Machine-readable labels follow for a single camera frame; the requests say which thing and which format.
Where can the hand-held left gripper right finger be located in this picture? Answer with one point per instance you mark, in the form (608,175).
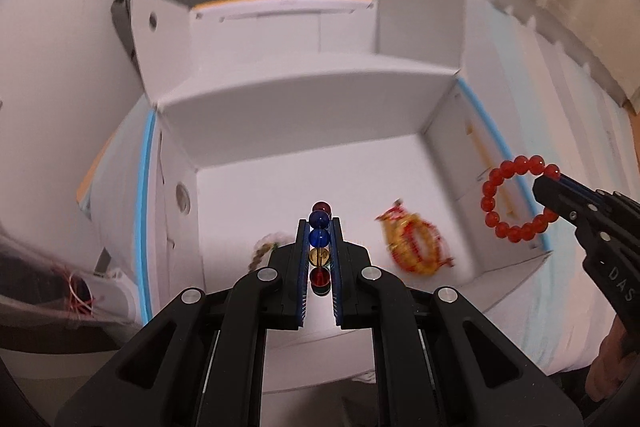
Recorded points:
(336,277)

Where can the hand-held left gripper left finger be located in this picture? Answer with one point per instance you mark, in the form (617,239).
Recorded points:
(301,277)

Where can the person's right hand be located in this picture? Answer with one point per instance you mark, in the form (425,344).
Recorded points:
(607,367)

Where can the red thread bundle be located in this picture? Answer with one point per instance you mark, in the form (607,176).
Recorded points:
(80,294)

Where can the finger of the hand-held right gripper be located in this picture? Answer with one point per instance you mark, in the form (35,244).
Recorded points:
(555,194)
(580,184)

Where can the printed white cardboard box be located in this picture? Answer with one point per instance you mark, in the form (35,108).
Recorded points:
(300,132)

